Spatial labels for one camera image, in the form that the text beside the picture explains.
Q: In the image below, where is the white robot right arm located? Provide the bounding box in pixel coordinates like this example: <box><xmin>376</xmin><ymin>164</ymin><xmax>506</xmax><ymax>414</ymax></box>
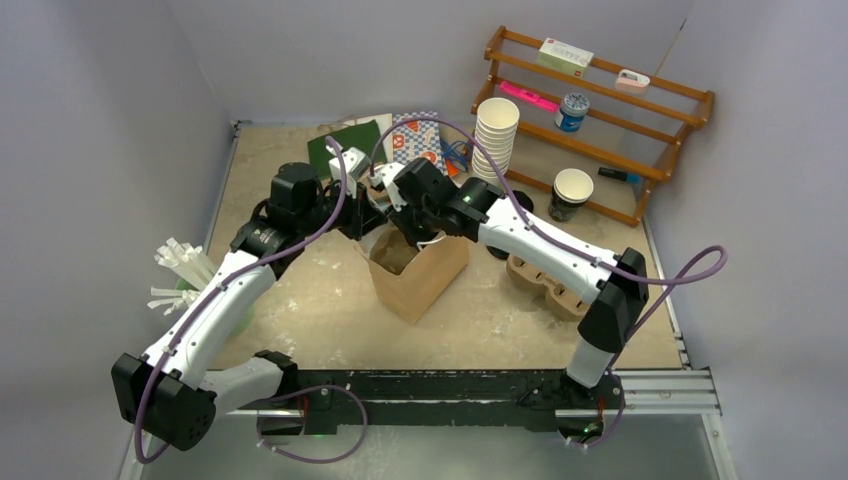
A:
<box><xmin>369</xmin><ymin>158</ymin><xmax>649</xmax><ymax>407</ymax></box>

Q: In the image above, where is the pink highlighter pen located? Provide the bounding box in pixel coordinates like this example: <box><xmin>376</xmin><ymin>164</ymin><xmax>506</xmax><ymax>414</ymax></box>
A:
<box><xmin>498</xmin><ymin>80</ymin><xmax>559</xmax><ymax>113</ymax></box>

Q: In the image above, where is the blue lidded jar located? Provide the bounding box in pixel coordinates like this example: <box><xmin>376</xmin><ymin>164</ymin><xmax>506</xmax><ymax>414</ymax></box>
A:
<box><xmin>554</xmin><ymin>92</ymin><xmax>590</xmax><ymax>132</ymax></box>

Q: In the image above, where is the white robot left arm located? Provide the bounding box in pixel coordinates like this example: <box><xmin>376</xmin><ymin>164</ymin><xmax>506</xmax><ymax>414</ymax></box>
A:
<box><xmin>111</xmin><ymin>158</ymin><xmax>385</xmax><ymax>464</ymax></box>

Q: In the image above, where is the wooden shelf rack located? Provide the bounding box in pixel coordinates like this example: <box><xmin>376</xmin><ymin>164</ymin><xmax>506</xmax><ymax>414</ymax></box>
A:
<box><xmin>471</xmin><ymin>25</ymin><xmax>715</xmax><ymax>227</ymax></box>

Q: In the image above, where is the black cup with white cup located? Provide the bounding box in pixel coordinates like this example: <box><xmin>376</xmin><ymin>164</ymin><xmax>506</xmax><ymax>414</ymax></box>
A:
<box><xmin>548</xmin><ymin>168</ymin><xmax>594</xmax><ymax>222</ymax></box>

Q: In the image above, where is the single black cup lid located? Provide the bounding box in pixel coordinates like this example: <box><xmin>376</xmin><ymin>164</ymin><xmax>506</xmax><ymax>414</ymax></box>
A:
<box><xmin>486</xmin><ymin>246</ymin><xmax>510</xmax><ymax>261</ymax></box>

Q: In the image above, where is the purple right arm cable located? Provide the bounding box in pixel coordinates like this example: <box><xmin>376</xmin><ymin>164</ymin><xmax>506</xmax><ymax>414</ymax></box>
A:
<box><xmin>367</xmin><ymin>117</ymin><xmax>729</xmax><ymax>372</ymax></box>

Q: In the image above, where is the blue checkered paper bag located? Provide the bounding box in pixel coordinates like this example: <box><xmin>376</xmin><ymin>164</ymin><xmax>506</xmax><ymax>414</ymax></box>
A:
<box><xmin>389</xmin><ymin>120</ymin><xmax>448</xmax><ymax>174</ymax></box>

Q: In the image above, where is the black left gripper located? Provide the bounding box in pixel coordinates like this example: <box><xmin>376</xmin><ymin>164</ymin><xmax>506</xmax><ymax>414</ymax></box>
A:
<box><xmin>298</xmin><ymin>176</ymin><xmax>388</xmax><ymax>242</ymax></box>

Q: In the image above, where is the white paper cup stack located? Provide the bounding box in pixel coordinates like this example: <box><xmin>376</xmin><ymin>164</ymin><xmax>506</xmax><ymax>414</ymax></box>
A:
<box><xmin>472</xmin><ymin>97</ymin><xmax>520</xmax><ymax>187</ymax></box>

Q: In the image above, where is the green paper bag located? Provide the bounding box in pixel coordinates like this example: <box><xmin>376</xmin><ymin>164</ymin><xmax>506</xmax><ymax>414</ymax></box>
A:
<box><xmin>307</xmin><ymin>120</ymin><xmax>387</xmax><ymax>180</ymax></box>

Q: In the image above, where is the brown kraft paper bag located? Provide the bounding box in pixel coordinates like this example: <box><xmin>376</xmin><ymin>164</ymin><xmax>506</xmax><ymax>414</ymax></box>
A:
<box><xmin>355</xmin><ymin>226</ymin><xmax>470</xmax><ymax>324</ymax></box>

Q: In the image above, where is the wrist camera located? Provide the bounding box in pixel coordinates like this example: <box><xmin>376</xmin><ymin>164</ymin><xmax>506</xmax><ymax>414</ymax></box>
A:
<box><xmin>325</xmin><ymin>137</ymin><xmax>371</xmax><ymax>199</ymax></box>
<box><xmin>368</xmin><ymin>162</ymin><xmax>407</xmax><ymax>211</ymax></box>

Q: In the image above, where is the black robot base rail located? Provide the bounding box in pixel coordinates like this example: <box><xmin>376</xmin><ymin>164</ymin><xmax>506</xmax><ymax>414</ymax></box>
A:
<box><xmin>257</xmin><ymin>350</ymin><xmax>624</xmax><ymax>443</ymax></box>

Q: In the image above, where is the black blue marker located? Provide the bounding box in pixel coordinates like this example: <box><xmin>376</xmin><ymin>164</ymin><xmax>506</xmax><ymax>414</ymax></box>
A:
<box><xmin>597</xmin><ymin>167</ymin><xmax>641</xmax><ymax>184</ymax></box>

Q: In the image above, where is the brown pulp cup carrier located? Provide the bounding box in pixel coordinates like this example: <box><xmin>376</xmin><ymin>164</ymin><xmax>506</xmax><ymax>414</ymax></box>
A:
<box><xmin>370</xmin><ymin>230</ymin><xmax>419</xmax><ymax>275</ymax></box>

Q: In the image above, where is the pink white tape dispenser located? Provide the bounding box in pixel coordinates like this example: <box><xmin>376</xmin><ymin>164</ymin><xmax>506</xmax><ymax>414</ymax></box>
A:
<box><xmin>614</xmin><ymin>69</ymin><xmax>651</xmax><ymax>95</ymax></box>

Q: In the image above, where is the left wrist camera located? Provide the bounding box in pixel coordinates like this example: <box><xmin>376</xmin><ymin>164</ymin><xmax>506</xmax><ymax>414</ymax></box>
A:
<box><xmin>325</xmin><ymin>137</ymin><xmax>371</xmax><ymax>199</ymax></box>

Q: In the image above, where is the white green box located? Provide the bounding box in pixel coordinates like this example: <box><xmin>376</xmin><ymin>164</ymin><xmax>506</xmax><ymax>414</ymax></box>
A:
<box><xmin>535</xmin><ymin>38</ymin><xmax>594</xmax><ymax>78</ymax></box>

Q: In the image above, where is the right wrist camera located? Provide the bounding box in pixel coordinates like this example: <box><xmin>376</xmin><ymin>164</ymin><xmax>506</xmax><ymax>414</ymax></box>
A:
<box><xmin>368</xmin><ymin>162</ymin><xmax>407</xmax><ymax>211</ymax></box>

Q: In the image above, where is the green cup of stirrers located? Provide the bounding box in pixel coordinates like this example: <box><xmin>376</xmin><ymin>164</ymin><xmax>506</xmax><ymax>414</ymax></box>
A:
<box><xmin>147</xmin><ymin>237</ymin><xmax>220</xmax><ymax>326</ymax></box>

